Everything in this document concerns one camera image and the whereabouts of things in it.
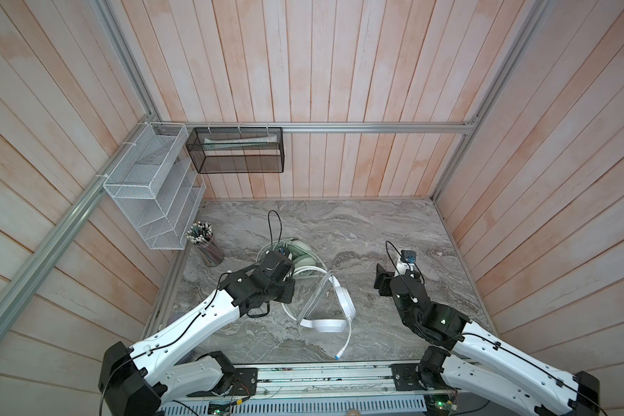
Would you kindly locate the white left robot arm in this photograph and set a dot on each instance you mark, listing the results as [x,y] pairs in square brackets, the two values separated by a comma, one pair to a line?
[139,379]

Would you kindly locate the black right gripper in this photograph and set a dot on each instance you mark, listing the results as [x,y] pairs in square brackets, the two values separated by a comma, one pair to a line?
[386,278]

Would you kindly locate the white headphones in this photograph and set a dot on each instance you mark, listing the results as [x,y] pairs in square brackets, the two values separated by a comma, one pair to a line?
[330,308]

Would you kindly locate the white wire mesh shelf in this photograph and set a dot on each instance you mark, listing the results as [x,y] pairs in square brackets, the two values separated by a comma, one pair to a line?
[155,187]

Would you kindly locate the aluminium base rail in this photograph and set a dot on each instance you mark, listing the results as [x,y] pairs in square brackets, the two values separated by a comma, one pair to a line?
[329,388]

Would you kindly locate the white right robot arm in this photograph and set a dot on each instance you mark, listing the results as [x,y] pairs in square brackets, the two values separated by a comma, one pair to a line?
[463,355]

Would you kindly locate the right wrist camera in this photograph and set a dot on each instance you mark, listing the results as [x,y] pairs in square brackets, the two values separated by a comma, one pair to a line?
[406,262]

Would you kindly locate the black wire mesh basket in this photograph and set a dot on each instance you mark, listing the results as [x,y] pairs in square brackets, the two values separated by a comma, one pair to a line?
[223,150]

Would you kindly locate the clear cup of pencils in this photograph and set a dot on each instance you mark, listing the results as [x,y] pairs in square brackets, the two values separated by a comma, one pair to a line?
[201,235]

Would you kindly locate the aluminium left wall rail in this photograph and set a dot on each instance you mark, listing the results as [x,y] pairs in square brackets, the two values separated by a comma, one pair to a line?
[16,296]

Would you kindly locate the mint green headphones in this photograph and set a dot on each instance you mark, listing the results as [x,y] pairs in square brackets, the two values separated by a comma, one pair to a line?
[300,253]

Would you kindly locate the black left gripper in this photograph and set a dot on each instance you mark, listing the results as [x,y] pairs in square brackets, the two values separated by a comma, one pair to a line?
[289,294]

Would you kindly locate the aluminium wall rail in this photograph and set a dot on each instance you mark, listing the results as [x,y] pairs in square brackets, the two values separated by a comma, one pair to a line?
[16,296]
[341,127]

